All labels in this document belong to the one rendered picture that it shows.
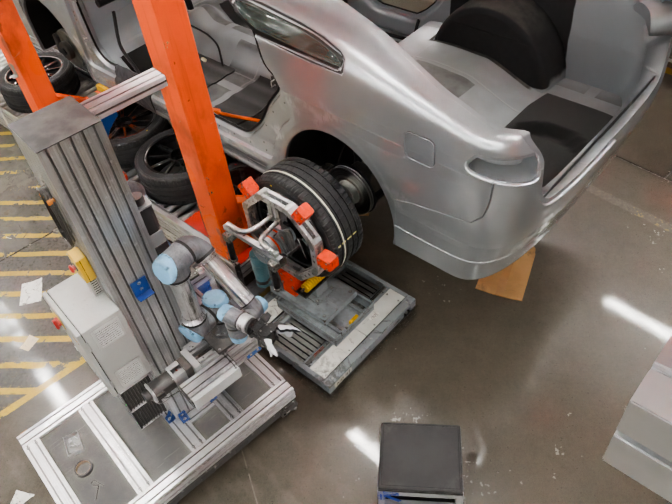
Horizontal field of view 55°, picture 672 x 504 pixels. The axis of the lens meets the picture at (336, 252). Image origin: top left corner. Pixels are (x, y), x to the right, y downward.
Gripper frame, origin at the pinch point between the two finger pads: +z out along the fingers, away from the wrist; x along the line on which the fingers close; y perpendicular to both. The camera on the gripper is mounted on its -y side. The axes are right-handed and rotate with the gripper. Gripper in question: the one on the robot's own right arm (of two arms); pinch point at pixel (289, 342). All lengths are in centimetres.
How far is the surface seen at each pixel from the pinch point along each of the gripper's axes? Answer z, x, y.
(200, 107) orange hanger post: -103, -70, -41
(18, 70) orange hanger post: -298, -93, -5
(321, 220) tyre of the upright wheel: -40, -79, 7
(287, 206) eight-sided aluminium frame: -56, -74, 2
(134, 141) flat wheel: -250, -137, 56
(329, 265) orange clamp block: -30, -72, 27
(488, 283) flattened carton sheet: 21, -181, 99
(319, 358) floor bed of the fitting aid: -40, -74, 107
